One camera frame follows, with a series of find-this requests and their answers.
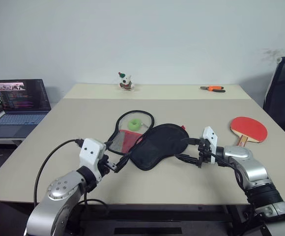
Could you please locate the red table tennis paddle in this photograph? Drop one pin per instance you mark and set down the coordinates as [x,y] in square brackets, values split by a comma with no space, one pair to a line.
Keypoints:
[248,127]

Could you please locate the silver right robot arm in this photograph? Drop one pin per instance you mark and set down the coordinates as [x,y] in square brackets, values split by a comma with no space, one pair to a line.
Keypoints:
[255,172]

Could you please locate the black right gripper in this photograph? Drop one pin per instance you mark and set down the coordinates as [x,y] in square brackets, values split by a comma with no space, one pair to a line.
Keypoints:
[204,153]

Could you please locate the orange and black pliers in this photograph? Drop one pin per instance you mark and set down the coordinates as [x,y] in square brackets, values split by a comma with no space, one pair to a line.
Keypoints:
[213,88]

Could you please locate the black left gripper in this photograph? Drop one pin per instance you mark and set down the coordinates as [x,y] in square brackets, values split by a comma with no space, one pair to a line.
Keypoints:
[105,167]

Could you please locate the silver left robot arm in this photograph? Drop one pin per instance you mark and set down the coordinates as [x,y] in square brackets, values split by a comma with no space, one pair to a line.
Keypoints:
[59,191]

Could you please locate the open blue laptop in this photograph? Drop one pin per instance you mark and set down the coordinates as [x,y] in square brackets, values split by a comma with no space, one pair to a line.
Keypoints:
[22,98]

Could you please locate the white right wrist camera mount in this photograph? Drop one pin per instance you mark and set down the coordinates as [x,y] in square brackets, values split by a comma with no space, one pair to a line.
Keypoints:
[210,137]

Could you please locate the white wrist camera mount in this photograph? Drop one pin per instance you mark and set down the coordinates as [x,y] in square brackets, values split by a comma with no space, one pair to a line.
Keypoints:
[91,152]
[210,137]

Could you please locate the black table frame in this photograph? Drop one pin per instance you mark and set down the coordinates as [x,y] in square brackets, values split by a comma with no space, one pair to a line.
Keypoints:
[157,214]

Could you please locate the white plush dog toy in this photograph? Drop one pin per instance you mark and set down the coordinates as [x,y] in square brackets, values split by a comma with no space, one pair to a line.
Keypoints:
[125,82]

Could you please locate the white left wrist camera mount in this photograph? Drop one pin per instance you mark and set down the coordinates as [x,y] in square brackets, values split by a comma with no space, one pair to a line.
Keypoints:
[91,152]

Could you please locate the black fabric pouch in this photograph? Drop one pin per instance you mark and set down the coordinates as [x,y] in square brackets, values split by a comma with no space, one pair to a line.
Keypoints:
[157,145]

